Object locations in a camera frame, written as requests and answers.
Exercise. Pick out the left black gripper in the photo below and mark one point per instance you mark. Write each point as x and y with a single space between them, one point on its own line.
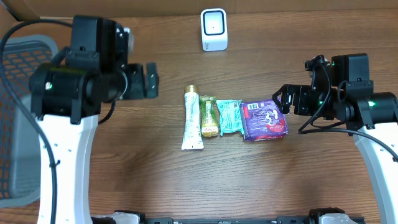
139 90

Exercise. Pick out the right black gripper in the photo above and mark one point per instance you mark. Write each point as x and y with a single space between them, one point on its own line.
301 93

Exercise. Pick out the purple sanitary pad pack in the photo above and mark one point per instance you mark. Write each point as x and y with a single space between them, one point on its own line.
262 121

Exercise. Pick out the teal wet wipes pack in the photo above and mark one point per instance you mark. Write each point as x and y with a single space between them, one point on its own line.
230 116

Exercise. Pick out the green gold snack packet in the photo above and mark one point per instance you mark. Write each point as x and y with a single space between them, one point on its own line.
209 124

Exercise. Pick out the white tube gold cap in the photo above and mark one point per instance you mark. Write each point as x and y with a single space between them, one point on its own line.
192 139

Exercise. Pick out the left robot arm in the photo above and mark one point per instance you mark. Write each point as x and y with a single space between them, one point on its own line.
66 99

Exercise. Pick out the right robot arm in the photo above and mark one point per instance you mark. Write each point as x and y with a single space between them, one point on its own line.
341 99

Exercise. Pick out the white barcode scanner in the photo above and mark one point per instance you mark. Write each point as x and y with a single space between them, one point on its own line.
214 29

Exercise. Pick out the cardboard back panel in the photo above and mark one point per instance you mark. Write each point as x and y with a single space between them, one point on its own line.
32 9

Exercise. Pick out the grey plastic basket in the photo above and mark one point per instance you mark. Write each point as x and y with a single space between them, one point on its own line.
20 147

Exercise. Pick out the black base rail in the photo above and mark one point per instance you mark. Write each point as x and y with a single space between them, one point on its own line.
278 220

